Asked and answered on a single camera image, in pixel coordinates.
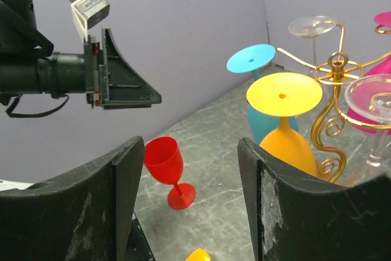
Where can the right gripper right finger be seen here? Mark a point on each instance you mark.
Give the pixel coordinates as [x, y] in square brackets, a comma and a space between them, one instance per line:
[295, 216]

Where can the clear wine glass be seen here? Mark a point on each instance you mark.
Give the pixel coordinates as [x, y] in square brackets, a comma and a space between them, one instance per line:
[369, 97]
[310, 27]

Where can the yellow plastic wine glass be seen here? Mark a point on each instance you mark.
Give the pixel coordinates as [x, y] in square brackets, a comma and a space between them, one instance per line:
[285, 95]

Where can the yellow grey small block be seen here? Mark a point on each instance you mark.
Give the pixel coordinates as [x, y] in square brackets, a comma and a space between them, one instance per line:
[199, 255]

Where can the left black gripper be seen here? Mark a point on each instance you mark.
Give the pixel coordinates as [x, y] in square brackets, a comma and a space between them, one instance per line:
[117, 86]

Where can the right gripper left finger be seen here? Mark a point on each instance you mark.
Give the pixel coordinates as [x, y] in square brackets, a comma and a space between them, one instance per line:
[82, 214]

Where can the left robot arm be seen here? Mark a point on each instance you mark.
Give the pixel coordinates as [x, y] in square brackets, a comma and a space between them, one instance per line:
[29, 64]

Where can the clear wine glass front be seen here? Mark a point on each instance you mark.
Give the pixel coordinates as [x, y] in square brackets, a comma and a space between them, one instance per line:
[310, 27]

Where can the red plastic wine glass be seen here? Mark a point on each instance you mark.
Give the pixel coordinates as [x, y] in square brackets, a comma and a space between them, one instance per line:
[164, 162]

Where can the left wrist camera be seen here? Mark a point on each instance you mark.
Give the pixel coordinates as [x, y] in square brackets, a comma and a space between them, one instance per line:
[88, 13]

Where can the gold wire glass rack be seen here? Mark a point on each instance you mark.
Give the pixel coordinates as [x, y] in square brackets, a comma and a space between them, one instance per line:
[339, 72]

